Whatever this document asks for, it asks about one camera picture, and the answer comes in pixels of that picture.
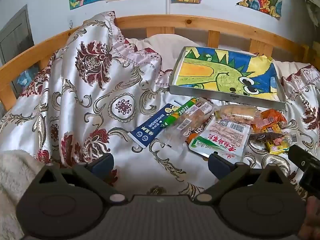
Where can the orange round snack ball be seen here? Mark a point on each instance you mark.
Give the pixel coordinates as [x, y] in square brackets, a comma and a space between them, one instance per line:
[193, 137]

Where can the cream pillow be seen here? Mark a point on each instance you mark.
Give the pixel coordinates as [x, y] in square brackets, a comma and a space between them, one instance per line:
[160, 45]

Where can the floral satin blanket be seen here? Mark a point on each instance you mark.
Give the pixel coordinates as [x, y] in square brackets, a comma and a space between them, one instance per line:
[100, 92]

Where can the clear beige rice cake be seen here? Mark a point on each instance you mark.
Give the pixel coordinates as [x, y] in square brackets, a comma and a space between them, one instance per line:
[237, 113]

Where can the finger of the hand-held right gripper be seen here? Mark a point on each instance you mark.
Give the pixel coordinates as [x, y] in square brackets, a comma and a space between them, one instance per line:
[301, 158]

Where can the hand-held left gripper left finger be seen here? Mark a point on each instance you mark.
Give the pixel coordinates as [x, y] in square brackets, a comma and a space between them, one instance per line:
[103, 166]

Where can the wooden bed rail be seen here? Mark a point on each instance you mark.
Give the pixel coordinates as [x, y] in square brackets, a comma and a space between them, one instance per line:
[175, 20]

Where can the dinosaur crayon drawing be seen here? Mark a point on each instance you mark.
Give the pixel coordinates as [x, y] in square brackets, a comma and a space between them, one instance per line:
[215, 72]

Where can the grey metal tray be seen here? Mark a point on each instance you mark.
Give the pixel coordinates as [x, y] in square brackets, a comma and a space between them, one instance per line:
[225, 97]

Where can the green sausage stick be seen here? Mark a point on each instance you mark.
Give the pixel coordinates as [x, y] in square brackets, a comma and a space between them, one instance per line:
[175, 112]

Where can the blue white snack tube packet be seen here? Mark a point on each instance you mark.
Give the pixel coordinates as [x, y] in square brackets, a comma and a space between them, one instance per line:
[150, 127]

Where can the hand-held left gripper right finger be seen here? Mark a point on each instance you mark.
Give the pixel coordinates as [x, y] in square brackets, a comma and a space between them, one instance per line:
[217, 166]

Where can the white green snack packet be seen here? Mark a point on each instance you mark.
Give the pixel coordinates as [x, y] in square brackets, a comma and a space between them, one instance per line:
[222, 137]

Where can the patterned curtain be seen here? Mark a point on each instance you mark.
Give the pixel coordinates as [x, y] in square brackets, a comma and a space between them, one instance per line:
[311, 0]

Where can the blue plastic wrapper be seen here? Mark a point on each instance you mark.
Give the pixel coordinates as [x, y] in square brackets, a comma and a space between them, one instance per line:
[24, 78]

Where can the person's right hand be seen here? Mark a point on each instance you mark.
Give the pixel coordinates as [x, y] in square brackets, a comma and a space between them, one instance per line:
[312, 217]

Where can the clear packet brown pastry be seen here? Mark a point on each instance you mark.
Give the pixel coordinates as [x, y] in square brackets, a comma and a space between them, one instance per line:
[192, 120]

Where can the orange snack packet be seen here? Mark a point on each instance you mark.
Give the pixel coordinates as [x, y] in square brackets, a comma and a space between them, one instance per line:
[271, 118]

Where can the dark dried fish packet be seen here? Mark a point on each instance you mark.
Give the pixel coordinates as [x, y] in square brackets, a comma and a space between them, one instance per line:
[265, 137]

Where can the grey wall panel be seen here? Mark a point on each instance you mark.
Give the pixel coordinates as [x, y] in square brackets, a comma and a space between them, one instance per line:
[15, 37]

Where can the white fleece blanket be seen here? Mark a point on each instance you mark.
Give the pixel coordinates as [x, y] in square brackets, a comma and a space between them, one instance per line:
[12, 175]

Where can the yellow snack packet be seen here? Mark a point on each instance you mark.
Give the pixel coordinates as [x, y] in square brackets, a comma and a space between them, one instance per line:
[277, 147]

